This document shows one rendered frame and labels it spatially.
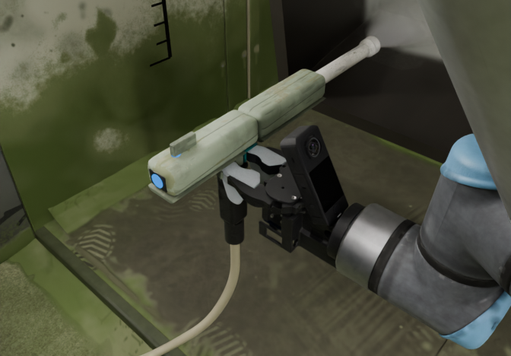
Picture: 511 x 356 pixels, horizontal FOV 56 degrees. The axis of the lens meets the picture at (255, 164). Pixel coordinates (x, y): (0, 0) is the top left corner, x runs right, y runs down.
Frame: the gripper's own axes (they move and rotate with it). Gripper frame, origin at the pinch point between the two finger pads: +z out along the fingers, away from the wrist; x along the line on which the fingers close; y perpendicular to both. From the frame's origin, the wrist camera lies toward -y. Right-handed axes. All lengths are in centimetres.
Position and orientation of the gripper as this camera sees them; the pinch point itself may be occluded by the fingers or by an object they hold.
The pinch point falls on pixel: (226, 150)
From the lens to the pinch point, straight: 64.3
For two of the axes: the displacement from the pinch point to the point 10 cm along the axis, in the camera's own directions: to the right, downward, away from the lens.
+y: 0.0, 7.6, 6.5
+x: 6.4, -5.0, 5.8
